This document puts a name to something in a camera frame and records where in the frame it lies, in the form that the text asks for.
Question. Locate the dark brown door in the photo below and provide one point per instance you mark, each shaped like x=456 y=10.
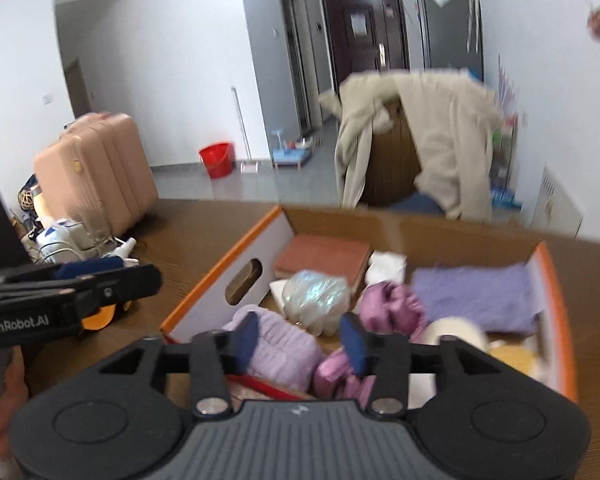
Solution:
x=365 y=35

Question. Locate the red cardboard box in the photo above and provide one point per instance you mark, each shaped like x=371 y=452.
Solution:
x=220 y=285

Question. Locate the red-brown cloth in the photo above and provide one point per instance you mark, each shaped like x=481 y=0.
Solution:
x=322 y=257

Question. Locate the purple satin scrunchie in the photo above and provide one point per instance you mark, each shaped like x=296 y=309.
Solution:
x=390 y=305

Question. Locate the small white bottle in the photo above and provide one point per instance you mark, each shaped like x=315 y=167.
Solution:
x=125 y=249

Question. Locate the iridescent plastic bag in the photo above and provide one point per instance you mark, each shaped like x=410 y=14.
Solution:
x=317 y=297

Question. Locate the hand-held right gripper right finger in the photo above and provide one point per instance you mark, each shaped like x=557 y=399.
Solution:
x=355 y=345

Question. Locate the pink hard-shell suitcase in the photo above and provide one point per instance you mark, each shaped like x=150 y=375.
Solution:
x=105 y=165

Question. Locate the white wedge makeup sponge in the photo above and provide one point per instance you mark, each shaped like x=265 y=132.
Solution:
x=386 y=266

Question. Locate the white wall radiator cover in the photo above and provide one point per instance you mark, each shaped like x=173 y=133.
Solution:
x=557 y=202

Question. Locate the beige coat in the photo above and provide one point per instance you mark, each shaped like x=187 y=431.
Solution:
x=455 y=145

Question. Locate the clear glass jar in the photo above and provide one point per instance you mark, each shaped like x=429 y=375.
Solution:
x=91 y=225

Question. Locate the small blue stool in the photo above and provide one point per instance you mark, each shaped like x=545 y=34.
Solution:
x=291 y=152

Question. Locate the brown wooden chair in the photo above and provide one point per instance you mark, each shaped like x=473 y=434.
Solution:
x=392 y=160

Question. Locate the person's left hand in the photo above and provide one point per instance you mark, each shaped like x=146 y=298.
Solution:
x=10 y=395

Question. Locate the grey refrigerator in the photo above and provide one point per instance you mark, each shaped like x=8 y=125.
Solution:
x=450 y=25

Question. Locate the purple knit cloth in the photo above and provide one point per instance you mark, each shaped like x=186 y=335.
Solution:
x=475 y=295

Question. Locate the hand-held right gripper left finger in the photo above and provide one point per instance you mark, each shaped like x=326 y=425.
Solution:
x=246 y=340

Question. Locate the lilac fluffy sock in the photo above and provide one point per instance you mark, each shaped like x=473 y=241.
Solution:
x=285 y=350

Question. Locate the yellow sponge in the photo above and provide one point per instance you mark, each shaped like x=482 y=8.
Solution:
x=515 y=357

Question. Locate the red plastic bucket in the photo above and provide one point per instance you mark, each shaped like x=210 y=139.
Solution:
x=216 y=160

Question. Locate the white mop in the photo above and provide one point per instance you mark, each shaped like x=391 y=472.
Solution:
x=244 y=135

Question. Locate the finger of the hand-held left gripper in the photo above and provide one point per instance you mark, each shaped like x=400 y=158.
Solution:
x=125 y=287
x=87 y=269

